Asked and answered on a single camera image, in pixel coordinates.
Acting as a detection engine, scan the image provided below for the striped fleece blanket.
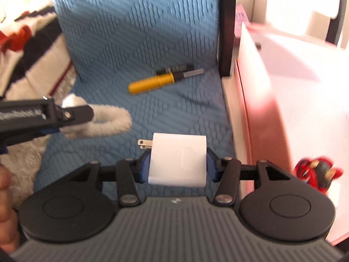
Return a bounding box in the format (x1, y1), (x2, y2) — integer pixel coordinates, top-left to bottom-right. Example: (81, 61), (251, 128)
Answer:
(0, 0), (75, 100)

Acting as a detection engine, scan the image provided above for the black striped tube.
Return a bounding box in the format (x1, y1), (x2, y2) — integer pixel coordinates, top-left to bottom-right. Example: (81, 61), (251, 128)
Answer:
(156, 64), (195, 76)

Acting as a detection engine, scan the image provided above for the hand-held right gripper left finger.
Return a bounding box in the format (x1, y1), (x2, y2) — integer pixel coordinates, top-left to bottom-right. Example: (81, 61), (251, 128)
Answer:
(67, 151), (151, 206)

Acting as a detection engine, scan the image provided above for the pink cardboard box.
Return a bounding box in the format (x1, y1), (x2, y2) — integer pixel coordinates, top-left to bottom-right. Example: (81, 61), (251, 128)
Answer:
(221, 3), (349, 248)

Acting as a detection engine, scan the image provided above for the white charger adapter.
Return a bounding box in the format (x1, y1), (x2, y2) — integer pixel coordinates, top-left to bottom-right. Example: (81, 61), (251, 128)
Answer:
(137, 132), (208, 188)

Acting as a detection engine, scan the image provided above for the white lace bed skirt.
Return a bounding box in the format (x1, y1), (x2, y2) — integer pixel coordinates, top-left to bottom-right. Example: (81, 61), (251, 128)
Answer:
(7, 132), (51, 197)

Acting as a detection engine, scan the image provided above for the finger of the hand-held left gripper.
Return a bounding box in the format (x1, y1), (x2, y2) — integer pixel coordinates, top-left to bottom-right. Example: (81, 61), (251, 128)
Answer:
(38, 127), (62, 137)
(54, 104), (95, 129)

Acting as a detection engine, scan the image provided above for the black chair frame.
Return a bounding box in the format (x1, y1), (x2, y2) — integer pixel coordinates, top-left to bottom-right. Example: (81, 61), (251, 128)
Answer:
(217, 0), (236, 77)

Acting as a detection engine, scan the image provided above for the person's left hand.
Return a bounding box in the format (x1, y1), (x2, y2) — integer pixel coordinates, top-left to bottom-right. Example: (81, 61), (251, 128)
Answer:
(0, 164), (21, 253)

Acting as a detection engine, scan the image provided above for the blue textured chair cushion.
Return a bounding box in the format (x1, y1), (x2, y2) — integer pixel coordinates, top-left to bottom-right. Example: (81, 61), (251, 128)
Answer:
(34, 0), (236, 195)

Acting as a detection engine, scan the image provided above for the yellow-handled utility knife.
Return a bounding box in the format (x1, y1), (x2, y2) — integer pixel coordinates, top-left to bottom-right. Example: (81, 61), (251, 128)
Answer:
(128, 68), (205, 96)

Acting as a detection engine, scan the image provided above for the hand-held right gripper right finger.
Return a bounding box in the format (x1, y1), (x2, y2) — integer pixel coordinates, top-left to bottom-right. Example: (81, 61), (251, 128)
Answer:
(206, 147), (296, 207)

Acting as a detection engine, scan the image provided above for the red and black cable bundle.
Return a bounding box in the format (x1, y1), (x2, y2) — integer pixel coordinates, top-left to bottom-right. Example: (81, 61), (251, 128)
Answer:
(293, 155), (344, 196)

